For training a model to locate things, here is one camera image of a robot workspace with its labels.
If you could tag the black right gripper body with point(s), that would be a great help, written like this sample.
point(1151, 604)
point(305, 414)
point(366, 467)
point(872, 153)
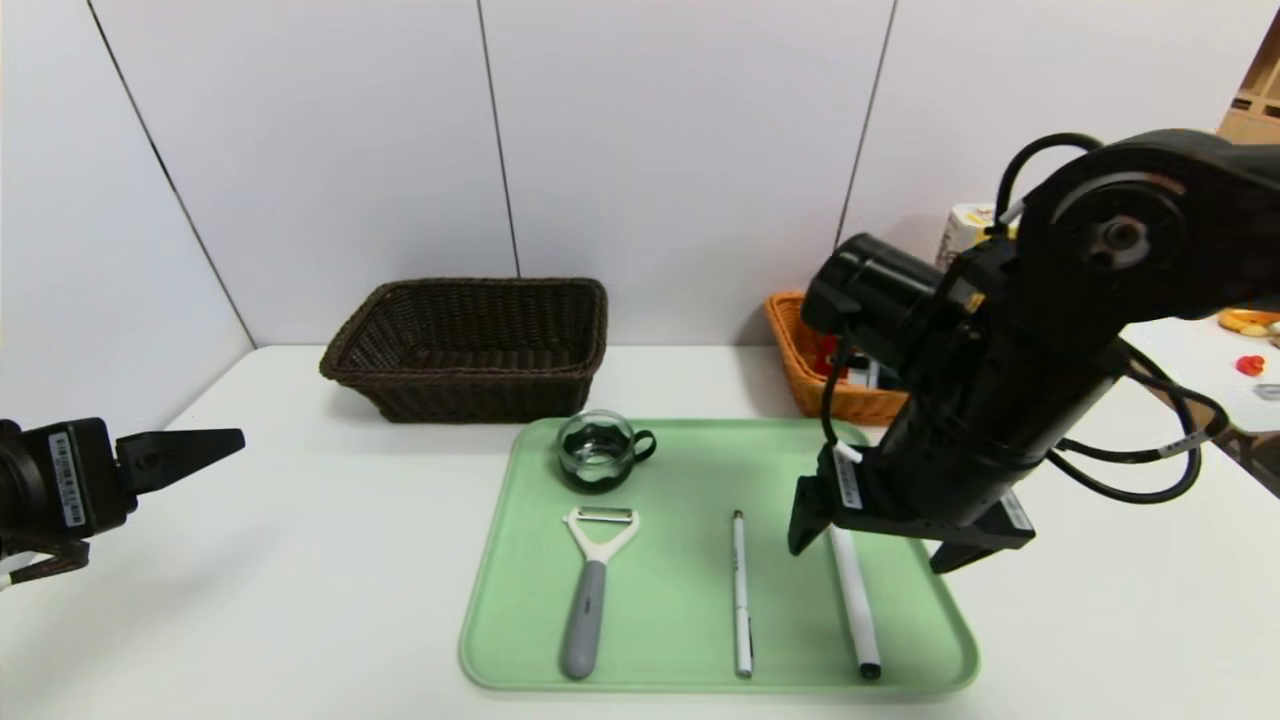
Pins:
point(905, 517)

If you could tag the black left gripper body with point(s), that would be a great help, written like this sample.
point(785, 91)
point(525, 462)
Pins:
point(78, 478)

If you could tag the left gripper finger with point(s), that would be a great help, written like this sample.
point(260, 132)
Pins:
point(170, 455)

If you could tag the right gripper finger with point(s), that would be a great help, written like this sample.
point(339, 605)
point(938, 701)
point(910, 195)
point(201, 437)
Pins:
point(960, 556)
point(808, 520)

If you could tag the thick white marker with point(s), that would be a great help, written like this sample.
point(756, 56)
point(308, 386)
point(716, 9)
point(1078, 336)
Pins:
point(858, 610)

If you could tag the red soda can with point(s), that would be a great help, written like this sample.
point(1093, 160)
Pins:
point(830, 360)

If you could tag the tall yellow snack box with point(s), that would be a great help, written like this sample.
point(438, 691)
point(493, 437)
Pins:
point(965, 230)

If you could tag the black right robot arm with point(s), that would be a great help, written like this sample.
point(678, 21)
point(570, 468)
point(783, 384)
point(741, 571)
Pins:
point(1000, 380)

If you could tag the orange wicker basket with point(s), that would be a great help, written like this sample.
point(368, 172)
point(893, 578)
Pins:
point(790, 345)

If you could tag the dark brown wicker basket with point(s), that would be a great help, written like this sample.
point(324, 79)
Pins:
point(470, 400)

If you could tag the small orange bread basket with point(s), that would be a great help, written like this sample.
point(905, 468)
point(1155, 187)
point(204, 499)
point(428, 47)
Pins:
point(1250, 321)

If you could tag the thin white pen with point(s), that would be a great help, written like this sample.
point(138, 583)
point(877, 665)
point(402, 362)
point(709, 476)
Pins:
point(741, 600)

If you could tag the light green plastic tray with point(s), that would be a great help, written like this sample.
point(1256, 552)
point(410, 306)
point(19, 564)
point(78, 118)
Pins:
point(680, 600)

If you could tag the white side table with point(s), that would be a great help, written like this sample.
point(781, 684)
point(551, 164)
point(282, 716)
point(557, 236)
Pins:
point(1220, 345)

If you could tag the small red object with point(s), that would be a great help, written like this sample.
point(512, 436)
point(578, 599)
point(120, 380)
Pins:
point(1251, 366)

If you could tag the small grey object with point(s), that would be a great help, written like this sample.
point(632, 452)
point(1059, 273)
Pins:
point(1268, 392)

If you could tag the light wooden cabinet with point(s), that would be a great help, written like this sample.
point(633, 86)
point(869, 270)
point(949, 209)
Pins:
point(1255, 110)

